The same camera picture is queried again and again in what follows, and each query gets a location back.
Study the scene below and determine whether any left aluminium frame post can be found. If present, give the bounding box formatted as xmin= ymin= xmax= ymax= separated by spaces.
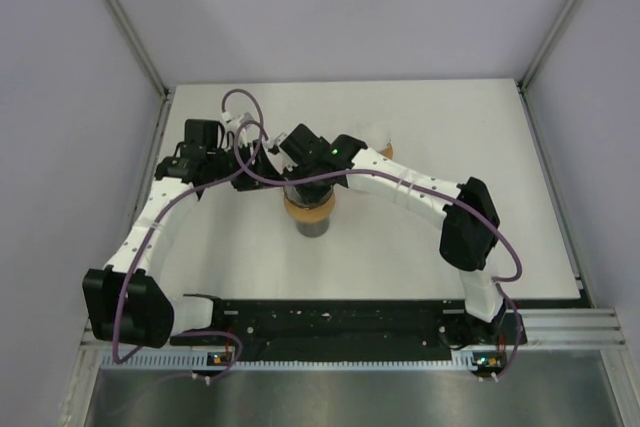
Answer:
xmin=102 ymin=0 xmax=170 ymax=100

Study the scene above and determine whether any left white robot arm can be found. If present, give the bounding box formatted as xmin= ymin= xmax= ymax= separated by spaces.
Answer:
xmin=82 ymin=116 xmax=279 ymax=348

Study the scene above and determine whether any grey glass carafe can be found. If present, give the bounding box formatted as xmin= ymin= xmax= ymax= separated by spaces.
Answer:
xmin=295 ymin=218 xmax=330 ymax=238

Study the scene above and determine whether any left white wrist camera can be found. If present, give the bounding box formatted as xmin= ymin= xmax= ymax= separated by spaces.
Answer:
xmin=221 ymin=111 xmax=254 ymax=147

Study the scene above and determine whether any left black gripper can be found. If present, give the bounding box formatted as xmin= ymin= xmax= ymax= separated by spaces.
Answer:
xmin=207 ymin=139 xmax=286 ymax=192

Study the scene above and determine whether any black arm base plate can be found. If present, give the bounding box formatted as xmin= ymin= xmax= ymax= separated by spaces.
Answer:
xmin=170 ymin=299 xmax=527 ymax=360

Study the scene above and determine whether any right aluminium frame post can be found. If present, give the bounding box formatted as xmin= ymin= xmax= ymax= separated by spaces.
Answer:
xmin=517 ymin=0 xmax=584 ymax=92

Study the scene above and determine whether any wooden dripper ring stand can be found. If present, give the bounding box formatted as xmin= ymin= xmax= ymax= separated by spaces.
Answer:
xmin=380 ymin=142 xmax=394 ymax=159

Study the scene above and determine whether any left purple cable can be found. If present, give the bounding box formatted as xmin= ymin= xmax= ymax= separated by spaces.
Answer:
xmin=112 ymin=89 xmax=269 ymax=388

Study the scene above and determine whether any aluminium front rail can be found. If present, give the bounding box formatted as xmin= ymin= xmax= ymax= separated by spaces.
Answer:
xmin=90 ymin=306 xmax=619 ymax=348

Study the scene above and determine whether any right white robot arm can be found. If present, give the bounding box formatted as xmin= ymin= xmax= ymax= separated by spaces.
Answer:
xmin=268 ymin=124 xmax=504 ymax=343

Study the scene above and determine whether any white paper coffee filter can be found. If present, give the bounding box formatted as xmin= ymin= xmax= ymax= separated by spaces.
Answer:
xmin=354 ymin=122 xmax=391 ymax=152

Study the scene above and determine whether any ribbed grey glass dripper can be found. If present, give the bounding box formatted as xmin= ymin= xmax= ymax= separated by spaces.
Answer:
xmin=284 ymin=185 xmax=333 ymax=209

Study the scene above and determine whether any aluminium frame post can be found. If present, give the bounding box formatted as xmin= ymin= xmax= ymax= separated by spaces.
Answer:
xmin=517 ymin=0 xmax=584 ymax=92
xmin=102 ymin=0 xmax=170 ymax=100

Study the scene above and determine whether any grey slotted cable duct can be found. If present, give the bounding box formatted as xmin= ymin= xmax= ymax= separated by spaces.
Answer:
xmin=99 ymin=346 xmax=501 ymax=374

